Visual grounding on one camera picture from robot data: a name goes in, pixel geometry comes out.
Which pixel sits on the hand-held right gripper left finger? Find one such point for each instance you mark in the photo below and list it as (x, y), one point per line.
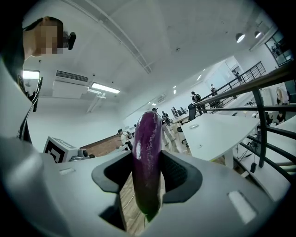
(69, 192)

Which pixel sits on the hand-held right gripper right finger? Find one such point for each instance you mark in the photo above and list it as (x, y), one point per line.
(208, 199)

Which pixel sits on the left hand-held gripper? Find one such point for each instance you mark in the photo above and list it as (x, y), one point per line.
(57, 149)

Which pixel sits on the purple eggplant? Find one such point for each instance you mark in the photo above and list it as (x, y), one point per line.
(148, 159)

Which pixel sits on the black power adapter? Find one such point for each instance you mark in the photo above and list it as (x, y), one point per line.
(253, 167)

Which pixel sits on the white ceiling air conditioner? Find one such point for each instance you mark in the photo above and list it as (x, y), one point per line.
(69, 89)

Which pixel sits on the white office desk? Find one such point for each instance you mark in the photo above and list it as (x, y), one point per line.
(217, 134)

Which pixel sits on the ceiling vent grille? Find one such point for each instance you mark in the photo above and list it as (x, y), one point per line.
(71, 76)

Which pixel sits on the long ceiling light panel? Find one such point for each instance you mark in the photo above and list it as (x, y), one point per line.
(105, 88)

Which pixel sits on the square ceiling light panel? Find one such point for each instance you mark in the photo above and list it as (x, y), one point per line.
(30, 74)

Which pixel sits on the black office chair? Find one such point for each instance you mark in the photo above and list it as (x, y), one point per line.
(191, 111)

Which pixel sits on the black metal stair railing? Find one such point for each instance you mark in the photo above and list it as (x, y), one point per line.
(262, 115)

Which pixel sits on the person's head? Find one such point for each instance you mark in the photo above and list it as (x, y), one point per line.
(44, 34)

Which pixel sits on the white ceiling pipe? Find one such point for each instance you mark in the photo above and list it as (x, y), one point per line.
(129, 44)

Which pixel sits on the black balcony railing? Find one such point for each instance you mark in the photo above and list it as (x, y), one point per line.
(254, 70)

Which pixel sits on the round pendant lamp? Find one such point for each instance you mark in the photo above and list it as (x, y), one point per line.
(257, 34)
(240, 37)

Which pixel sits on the dark framed window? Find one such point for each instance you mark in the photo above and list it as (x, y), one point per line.
(278, 47)

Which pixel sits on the black head-mounted camera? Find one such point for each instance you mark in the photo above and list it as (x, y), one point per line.
(71, 41)

